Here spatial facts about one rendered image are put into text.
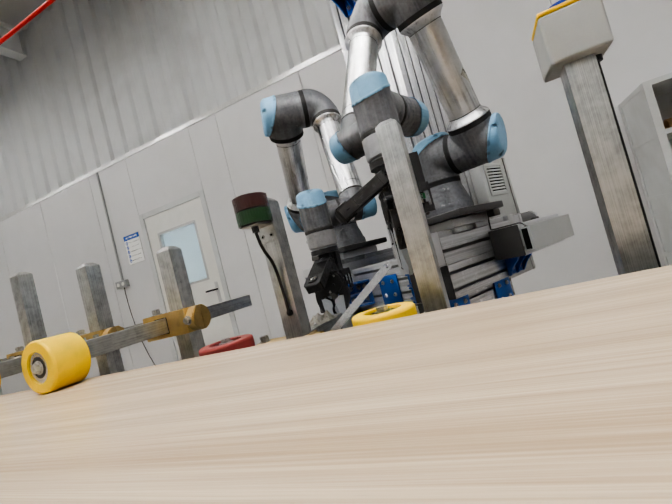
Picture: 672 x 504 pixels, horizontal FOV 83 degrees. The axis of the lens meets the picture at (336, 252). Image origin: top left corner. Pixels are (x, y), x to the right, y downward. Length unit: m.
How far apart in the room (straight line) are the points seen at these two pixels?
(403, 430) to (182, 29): 4.79
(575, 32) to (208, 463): 0.59
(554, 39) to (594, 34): 0.04
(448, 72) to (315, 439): 0.98
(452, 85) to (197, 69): 3.73
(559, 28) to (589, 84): 0.08
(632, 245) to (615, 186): 0.08
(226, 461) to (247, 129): 3.88
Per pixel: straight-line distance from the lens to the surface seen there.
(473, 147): 1.10
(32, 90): 6.66
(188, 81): 4.67
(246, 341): 0.58
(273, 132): 1.28
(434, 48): 1.08
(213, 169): 4.20
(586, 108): 0.61
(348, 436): 0.18
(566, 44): 0.61
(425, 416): 0.18
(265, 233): 0.68
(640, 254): 0.61
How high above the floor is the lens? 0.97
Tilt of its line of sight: 2 degrees up
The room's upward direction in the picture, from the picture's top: 15 degrees counter-clockwise
